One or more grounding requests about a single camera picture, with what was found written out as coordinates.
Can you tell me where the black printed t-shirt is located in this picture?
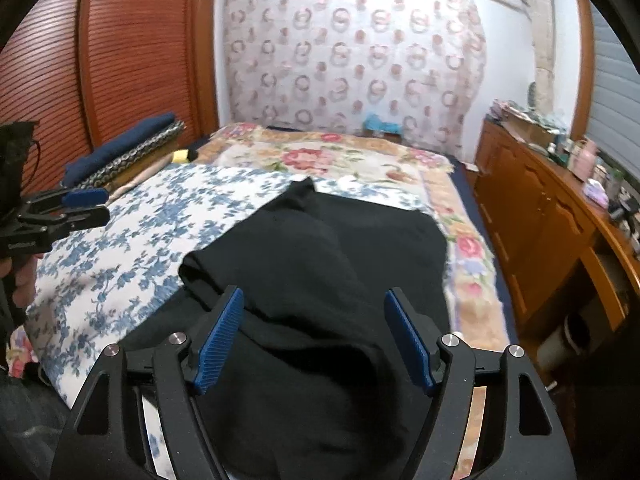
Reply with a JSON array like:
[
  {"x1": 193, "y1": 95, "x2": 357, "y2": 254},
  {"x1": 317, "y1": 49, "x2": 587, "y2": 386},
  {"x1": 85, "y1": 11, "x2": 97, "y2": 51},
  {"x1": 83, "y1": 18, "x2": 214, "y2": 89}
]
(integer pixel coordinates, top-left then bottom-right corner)
[{"x1": 124, "y1": 180, "x2": 449, "y2": 479}]

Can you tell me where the person's left hand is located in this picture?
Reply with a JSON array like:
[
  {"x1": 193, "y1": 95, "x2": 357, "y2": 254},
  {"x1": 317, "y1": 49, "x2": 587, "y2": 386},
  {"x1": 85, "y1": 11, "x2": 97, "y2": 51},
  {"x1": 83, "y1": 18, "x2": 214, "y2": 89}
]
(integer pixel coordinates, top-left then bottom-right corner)
[{"x1": 0, "y1": 254, "x2": 43, "y2": 309}]

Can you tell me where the dark patterned folded cloth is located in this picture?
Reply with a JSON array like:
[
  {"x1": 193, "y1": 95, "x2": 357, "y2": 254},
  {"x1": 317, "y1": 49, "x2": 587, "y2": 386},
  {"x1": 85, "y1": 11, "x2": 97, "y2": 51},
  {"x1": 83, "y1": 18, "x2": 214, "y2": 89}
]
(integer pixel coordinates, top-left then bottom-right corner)
[{"x1": 74, "y1": 122, "x2": 186, "y2": 190}]

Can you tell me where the navy blue folded cloth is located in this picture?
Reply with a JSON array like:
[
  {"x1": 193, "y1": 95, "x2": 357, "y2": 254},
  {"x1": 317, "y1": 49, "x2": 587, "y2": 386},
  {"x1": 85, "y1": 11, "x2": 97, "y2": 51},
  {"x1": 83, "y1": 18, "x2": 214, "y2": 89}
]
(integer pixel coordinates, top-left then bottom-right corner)
[{"x1": 61, "y1": 113, "x2": 176, "y2": 188}]

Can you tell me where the blue floral white bedsheet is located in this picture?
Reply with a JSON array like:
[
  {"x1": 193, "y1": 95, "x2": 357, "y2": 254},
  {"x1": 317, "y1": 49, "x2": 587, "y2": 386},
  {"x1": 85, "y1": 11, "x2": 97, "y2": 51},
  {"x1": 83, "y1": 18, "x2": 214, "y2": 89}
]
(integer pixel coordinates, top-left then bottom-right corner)
[{"x1": 24, "y1": 161, "x2": 436, "y2": 480}]

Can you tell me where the pink floral beige blanket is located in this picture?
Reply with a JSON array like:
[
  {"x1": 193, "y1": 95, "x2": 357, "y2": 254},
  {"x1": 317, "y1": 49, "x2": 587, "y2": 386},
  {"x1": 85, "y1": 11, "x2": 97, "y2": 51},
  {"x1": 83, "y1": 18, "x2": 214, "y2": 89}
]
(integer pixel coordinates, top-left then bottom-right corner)
[{"x1": 6, "y1": 121, "x2": 511, "y2": 480}]

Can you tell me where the gold floral folded cloth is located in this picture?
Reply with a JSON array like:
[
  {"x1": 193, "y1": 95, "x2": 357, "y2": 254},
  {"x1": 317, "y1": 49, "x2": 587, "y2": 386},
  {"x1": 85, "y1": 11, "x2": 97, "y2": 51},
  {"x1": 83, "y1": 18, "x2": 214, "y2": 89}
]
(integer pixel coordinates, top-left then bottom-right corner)
[{"x1": 104, "y1": 146, "x2": 198, "y2": 197}]

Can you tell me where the brown wooden louvered wardrobe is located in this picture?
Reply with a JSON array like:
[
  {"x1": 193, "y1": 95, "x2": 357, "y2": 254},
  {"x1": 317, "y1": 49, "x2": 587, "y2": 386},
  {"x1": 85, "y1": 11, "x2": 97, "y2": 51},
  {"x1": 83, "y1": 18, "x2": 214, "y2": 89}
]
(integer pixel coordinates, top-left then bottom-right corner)
[{"x1": 1, "y1": 0, "x2": 219, "y2": 192}]

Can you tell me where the long wooden sideboard cabinet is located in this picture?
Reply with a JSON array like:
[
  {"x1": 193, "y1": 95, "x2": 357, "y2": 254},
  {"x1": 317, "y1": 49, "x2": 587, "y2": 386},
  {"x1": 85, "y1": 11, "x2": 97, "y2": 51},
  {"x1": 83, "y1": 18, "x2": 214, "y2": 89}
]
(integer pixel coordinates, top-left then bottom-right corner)
[{"x1": 474, "y1": 120, "x2": 639, "y2": 348}]

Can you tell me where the light blue plastic bag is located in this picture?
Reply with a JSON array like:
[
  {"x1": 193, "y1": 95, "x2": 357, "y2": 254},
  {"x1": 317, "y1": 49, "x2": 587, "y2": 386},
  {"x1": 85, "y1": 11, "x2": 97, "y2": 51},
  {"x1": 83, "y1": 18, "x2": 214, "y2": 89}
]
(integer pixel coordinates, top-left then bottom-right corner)
[{"x1": 362, "y1": 114, "x2": 402, "y2": 136}]

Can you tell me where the cardboard box with clutter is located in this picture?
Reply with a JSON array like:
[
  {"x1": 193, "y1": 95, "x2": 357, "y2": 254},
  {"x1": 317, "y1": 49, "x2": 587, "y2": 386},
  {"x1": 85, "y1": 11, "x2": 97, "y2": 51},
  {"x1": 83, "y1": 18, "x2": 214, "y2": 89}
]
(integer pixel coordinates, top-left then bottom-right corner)
[{"x1": 501, "y1": 110, "x2": 564, "y2": 150}]

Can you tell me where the pink round container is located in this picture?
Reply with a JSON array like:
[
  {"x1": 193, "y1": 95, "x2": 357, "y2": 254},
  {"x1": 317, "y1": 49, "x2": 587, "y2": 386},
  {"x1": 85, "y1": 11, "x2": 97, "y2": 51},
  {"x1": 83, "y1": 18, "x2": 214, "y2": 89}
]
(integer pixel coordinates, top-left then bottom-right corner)
[{"x1": 572, "y1": 139, "x2": 597, "y2": 182}]

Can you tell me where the circle patterned sheer curtain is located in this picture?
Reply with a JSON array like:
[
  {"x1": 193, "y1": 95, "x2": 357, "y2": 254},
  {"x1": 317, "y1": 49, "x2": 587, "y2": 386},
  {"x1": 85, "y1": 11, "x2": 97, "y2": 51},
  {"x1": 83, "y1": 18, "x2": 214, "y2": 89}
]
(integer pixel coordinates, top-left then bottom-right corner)
[{"x1": 224, "y1": 0, "x2": 487, "y2": 157}]

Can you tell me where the grey window blind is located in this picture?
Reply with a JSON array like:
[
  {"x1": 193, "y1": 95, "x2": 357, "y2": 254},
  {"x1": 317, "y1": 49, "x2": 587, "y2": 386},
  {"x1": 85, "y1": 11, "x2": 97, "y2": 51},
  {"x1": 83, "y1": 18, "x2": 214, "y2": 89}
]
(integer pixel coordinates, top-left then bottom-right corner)
[{"x1": 586, "y1": 3, "x2": 640, "y2": 179}]

